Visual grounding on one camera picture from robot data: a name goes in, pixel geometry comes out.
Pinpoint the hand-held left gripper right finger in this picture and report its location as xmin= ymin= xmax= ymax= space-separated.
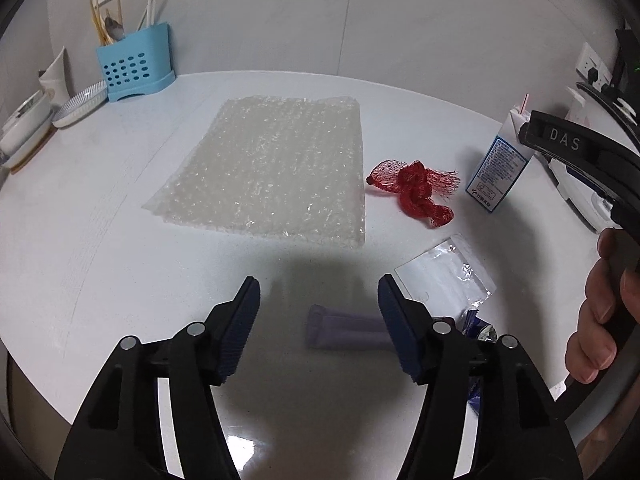
xmin=377 ymin=273 xmax=586 ymax=480

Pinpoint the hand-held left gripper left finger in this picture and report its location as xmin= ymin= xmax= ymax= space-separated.
xmin=54 ymin=275 xmax=262 ymax=480

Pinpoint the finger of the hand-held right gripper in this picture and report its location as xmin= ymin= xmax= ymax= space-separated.
xmin=547 ymin=157 xmax=618 ymax=215
xmin=518 ymin=110 xmax=626 ymax=196

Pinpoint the purple sachet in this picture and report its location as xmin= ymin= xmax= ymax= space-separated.
xmin=305 ymin=304 xmax=393 ymax=351

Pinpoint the clear plastic bag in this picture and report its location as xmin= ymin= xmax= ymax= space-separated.
xmin=394 ymin=233 xmax=497 ymax=318

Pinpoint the blue white milk carton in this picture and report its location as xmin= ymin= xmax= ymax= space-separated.
xmin=465 ymin=106 xmax=532 ymax=214

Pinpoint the blue snack packet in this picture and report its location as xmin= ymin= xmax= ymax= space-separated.
xmin=435 ymin=309 xmax=500 ymax=413

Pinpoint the red mesh net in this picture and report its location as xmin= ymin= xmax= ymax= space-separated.
xmin=366 ymin=158 xmax=460 ymax=228

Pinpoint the clear bubble wrap sheet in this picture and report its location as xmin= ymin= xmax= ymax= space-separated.
xmin=142 ymin=94 xmax=367 ymax=250

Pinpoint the person's right hand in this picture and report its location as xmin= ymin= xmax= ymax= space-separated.
xmin=566 ymin=227 xmax=640 ymax=385

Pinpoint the white flowered rice cooker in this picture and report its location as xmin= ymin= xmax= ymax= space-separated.
xmin=559 ymin=84 xmax=640 ymax=233

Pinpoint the ribbed white plate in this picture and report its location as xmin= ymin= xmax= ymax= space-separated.
xmin=51 ymin=80 xmax=110 ymax=128

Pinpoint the blue utensil holder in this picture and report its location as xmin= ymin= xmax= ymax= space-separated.
xmin=96 ymin=21 xmax=177 ymax=103

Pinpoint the white bowl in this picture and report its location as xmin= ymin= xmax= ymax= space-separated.
xmin=0 ymin=90 xmax=53 ymax=157

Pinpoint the white tapered cup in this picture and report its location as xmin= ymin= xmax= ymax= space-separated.
xmin=39 ymin=46 xmax=70 ymax=103

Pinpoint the metal spoon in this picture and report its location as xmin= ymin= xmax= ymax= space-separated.
xmin=102 ymin=16 xmax=125 ymax=44

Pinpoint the wooden chopstick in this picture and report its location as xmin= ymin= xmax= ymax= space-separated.
xmin=90 ymin=0 xmax=107 ymax=45

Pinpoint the white wall socket with plug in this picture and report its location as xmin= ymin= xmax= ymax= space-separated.
xmin=575 ymin=42 xmax=602 ymax=80

